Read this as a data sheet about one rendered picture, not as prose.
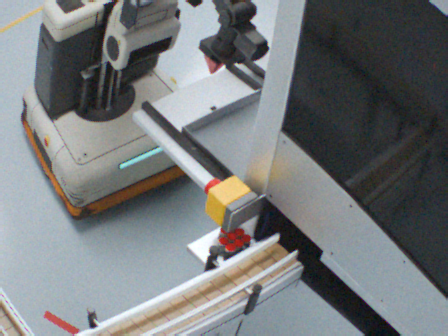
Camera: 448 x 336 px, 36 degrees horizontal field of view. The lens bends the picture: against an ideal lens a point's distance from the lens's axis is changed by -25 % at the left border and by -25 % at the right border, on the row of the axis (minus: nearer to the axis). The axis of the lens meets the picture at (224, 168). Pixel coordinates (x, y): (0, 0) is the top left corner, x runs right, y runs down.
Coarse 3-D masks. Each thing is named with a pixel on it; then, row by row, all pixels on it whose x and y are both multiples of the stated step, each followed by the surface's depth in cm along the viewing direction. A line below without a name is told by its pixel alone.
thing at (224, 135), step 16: (256, 96) 224; (224, 112) 219; (240, 112) 221; (256, 112) 222; (192, 128) 214; (208, 128) 216; (224, 128) 217; (240, 128) 217; (208, 144) 212; (224, 144) 213; (240, 144) 214; (224, 160) 209; (240, 160) 210; (240, 176) 207
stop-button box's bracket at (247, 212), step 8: (256, 200) 183; (264, 200) 186; (240, 208) 181; (248, 208) 183; (256, 208) 186; (232, 216) 180; (240, 216) 183; (248, 216) 185; (232, 224) 183; (240, 224) 185
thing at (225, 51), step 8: (208, 40) 195; (216, 40) 191; (224, 40) 189; (208, 48) 194; (216, 48) 192; (224, 48) 191; (232, 48) 191; (216, 56) 193; (224, 56) 193; (232, 56) 194; (240, 56) 194; (224, 64) 192; (232, 64) 193
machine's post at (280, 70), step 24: (288, 0) 149; (288, 24) 153; (288, 48) 157; (288, 72) 161; (264, 96) 171; (288, 96) 166; (264, 120) 174; (264, 144) 178; (264, 168) 181; (264, 192) 185; (264, 216) 192
